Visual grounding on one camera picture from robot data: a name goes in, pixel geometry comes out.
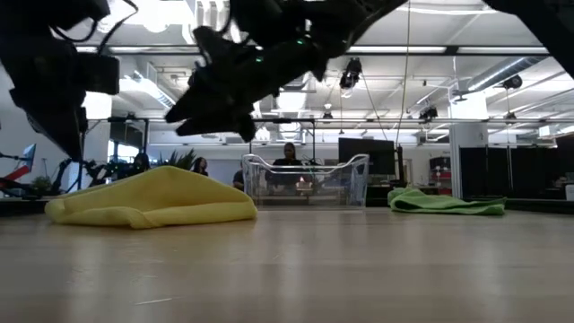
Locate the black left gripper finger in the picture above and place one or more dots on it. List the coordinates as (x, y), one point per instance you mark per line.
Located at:
(63, 134)

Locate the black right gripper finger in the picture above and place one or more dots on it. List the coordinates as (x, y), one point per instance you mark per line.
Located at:
(197, 107)
(224, 125)

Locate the yellow microfiber towel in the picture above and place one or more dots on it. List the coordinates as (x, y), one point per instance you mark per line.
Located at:
(157, 197)

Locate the green microfiber towel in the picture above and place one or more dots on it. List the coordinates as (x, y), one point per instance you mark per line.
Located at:
(439, 204)

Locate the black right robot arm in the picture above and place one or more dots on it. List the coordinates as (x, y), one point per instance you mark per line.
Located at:
(332, 22)

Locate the tilted screen on stand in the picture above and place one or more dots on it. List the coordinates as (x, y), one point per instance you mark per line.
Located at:
(29, 157)

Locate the person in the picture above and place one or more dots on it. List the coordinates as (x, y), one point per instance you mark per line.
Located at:
(141, 162)
(287, 163)
(239, 179)
(200, 166)

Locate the small background plant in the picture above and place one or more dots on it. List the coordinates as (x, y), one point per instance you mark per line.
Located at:
(42, 184)

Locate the potted succulent plant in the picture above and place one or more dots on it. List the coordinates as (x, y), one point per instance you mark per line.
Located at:
(179, 160)

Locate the clear plastic bin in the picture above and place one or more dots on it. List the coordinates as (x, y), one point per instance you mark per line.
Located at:
(309, 188)

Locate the black computer monitor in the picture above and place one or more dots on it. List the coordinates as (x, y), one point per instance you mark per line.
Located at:
(367, 154)

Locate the black partition panels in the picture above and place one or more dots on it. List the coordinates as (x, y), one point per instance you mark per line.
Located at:
(507, 172)

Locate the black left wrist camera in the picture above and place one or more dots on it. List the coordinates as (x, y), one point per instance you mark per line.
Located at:
(98, 74)

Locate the black aluminium table frame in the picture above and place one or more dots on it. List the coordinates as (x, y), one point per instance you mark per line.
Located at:
(22, 206)

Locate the hanging black camera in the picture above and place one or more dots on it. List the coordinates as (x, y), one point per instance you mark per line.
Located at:
(352, 72)

